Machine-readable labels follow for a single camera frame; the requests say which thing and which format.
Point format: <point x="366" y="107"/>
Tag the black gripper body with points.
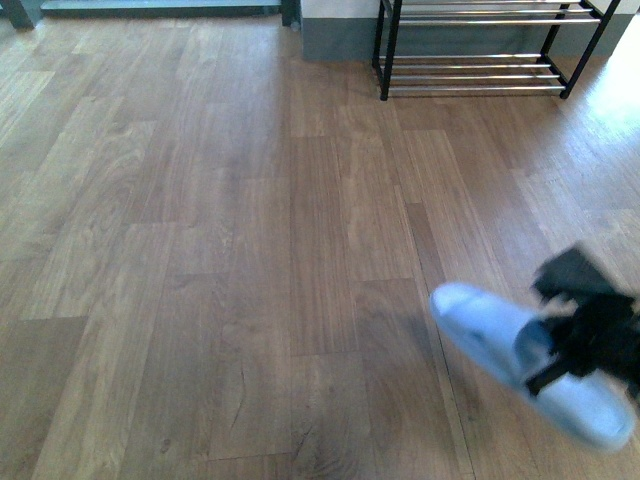
<point x="601" y="334"/>

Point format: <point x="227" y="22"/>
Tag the light blue slipper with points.
<point x="507" y="340"/>

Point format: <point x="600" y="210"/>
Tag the black metal shoe rack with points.
<point x="450" y="48"/>

